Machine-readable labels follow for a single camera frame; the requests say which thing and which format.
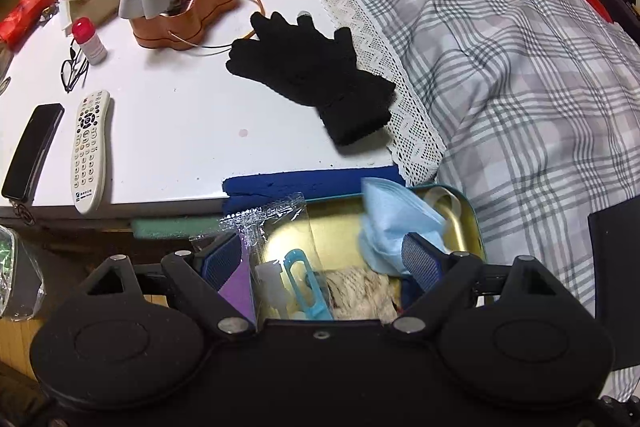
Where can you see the beige crocheted cloth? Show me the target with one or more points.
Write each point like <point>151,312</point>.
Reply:
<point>357,294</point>

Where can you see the clear plastic bag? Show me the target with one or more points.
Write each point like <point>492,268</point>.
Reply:
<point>280,252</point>

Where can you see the blue foam strip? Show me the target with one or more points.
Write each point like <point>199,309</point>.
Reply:
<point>300,187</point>

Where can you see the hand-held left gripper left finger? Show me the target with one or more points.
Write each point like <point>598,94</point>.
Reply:
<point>222,259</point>

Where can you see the red snack packet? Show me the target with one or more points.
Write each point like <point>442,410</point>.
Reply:
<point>25,17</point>

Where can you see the black eyeglasses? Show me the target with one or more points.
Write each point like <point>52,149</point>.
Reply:
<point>74,69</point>

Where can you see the grey plaid blanket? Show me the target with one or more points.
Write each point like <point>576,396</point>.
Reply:
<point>525,107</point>

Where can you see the black smartphone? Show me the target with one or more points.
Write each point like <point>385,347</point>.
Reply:
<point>32,149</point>

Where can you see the grey plastic bag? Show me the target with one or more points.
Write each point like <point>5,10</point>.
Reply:
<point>20,277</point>

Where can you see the purple foam strip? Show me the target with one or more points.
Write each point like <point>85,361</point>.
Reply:
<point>237,292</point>

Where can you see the copper flower-shaped tin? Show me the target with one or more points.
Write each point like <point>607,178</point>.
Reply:
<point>175,14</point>

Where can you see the white bottle red cap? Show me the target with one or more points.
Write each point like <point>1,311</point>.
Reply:
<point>90,42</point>

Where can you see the gold tin box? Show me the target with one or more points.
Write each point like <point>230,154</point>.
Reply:
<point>450,227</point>

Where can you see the white remote control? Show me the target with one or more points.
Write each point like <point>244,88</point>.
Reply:
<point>90,152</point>

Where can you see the black knitted glove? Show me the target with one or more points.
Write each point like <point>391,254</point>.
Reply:
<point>310,72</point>

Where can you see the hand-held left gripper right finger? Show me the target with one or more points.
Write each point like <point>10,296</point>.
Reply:
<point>422,259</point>

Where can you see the blue face mask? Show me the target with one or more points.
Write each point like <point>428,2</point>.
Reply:
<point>395,222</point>

